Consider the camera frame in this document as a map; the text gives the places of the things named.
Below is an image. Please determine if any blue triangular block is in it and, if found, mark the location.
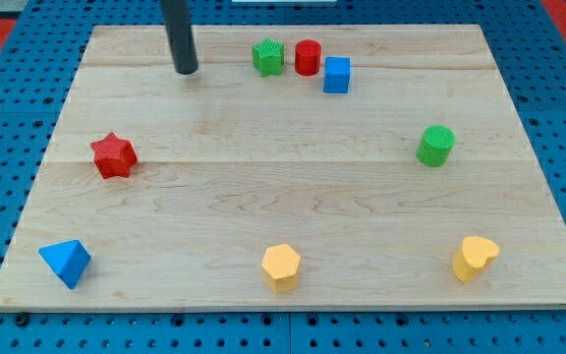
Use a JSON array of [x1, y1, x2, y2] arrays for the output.
[[38, 240, 91, 289]]

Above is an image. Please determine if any green cylinder block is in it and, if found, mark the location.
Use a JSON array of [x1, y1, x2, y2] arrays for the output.
[[416, 125, 456, 167]]

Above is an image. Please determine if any yellow heart block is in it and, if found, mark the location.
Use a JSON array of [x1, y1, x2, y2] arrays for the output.
[[452, 236, 500, 283]]

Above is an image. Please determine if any red cylinder block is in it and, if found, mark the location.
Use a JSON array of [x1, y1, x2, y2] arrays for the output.
[[295, 39, 321, 76]]

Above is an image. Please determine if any light wooden board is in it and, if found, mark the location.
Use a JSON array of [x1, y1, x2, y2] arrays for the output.
[[0, 25, 566, 313]]

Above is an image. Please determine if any red star block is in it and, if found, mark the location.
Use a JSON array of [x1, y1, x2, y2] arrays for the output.
[[90, 132, 138, 179]]

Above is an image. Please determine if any yellow hexagon block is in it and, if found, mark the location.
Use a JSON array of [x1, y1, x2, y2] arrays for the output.
[[260, 244, 302, 293]]

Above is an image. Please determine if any green star block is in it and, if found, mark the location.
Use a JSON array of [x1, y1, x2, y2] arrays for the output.
[[252, 38, 284, 78]]

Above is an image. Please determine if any blue cube block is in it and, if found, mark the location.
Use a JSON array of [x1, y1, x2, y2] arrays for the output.
[[323, 57, 351, 93]]

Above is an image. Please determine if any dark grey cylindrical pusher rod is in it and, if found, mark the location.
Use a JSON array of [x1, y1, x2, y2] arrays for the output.
[[159, 0, 198, 75]]

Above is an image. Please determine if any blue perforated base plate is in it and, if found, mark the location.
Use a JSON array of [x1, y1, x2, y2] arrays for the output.
[[0, 1, 566, 353]]

